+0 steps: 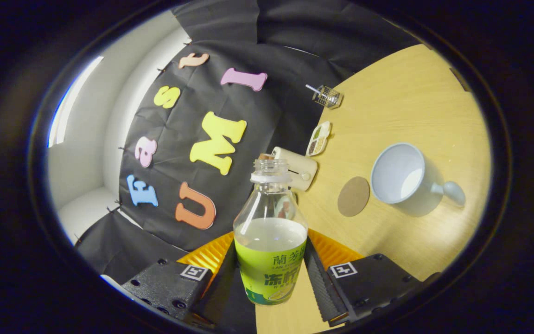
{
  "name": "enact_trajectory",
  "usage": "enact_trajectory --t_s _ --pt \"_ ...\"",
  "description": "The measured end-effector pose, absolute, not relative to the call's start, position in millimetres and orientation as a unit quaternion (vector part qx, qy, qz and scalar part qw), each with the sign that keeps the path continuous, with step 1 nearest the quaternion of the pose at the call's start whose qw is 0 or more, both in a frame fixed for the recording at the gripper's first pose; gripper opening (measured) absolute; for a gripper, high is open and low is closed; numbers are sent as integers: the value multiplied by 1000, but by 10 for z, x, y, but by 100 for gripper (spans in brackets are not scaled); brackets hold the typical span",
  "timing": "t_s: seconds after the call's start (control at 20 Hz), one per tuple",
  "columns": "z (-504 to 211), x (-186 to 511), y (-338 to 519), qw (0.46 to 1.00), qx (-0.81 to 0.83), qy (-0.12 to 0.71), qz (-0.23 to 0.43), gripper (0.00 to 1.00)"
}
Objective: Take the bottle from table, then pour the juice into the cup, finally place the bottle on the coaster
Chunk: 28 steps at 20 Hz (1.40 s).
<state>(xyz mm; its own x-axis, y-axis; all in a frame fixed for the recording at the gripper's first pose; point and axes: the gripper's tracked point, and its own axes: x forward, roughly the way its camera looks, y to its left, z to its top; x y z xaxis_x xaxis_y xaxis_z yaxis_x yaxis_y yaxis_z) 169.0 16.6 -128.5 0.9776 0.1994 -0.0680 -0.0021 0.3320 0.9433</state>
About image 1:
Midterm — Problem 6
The clear glass tumbler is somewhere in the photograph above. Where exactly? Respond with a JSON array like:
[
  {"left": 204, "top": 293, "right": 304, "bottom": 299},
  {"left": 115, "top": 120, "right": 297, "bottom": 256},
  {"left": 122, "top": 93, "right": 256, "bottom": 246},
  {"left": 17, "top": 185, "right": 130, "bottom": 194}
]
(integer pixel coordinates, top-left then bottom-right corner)
[{"left": 312, "top": 85, "right": 343, "bottom": 110}]

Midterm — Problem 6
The small divided dish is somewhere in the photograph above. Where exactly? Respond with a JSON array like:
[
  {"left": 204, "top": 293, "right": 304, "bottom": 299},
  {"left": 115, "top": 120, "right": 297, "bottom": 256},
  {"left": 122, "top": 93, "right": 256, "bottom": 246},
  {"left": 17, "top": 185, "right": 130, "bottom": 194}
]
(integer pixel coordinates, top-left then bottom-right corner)
[{"left": 306, "top": 121, "right": 332, "bottom": 157}]

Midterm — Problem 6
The light blue cup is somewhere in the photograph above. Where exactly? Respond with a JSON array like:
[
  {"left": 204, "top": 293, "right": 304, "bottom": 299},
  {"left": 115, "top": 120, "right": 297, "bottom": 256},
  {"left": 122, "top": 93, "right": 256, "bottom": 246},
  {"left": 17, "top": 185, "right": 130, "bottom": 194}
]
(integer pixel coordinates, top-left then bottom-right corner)
[{"left": 370, "top": 142, "right": 466, "bottom": 218}]

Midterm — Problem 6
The wooden table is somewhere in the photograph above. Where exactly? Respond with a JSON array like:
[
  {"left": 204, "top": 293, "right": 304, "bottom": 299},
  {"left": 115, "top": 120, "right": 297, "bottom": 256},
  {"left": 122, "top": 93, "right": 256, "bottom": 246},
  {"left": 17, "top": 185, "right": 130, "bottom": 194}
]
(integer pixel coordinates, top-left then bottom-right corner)
[{"left": 255, "top": 43, "right": 492, "bottom": 334}]

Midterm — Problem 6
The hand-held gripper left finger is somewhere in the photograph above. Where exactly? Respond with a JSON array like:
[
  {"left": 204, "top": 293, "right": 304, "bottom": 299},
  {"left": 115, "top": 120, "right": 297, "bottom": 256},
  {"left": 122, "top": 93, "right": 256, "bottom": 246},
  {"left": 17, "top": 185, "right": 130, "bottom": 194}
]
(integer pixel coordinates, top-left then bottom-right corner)
[{"left": 121, "top": 231, "right": 258, "bottom": 334}]

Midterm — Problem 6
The green label juice bottle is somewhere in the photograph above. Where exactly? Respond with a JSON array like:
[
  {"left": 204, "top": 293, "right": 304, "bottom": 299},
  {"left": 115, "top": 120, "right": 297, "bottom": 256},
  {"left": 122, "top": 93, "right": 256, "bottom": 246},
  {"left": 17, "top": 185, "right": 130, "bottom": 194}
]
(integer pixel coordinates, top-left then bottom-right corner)
[{"left": 233, "top": 159, "right": 308, "bottom": 306}]

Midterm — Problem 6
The large ceiling light panel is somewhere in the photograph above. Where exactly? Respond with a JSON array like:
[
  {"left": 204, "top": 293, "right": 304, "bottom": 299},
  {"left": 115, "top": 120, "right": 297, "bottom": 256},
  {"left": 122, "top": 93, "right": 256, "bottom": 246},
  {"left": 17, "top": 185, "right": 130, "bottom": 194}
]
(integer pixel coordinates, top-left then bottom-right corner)
[{"left": 48, "top": 56, "right": 104, "bottom": 148}]

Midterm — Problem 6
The white toaster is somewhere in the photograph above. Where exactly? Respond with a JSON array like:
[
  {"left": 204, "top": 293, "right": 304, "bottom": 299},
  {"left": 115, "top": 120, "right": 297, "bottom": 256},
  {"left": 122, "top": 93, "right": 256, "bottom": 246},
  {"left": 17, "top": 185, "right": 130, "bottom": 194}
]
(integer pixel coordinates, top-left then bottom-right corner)
[{"left": 271, "top": 147, "right": 318, "bottom": 192}]

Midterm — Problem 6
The round brown coaster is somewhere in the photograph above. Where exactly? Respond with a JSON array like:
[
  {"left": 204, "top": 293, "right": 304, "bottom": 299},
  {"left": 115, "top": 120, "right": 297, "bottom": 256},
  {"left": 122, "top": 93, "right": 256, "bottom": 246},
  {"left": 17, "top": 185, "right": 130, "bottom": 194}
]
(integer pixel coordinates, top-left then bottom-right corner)
[{"left": 337, "top": 176, "right": 371, "bottom": 218}]

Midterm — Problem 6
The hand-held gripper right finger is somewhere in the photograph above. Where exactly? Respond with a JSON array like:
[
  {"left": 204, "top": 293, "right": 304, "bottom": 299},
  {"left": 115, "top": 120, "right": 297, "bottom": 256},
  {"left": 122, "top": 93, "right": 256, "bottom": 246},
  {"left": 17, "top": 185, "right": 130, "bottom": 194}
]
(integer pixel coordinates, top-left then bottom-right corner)
[{"left": 303, "top": 228, "right": 441, "bottom": 328}]

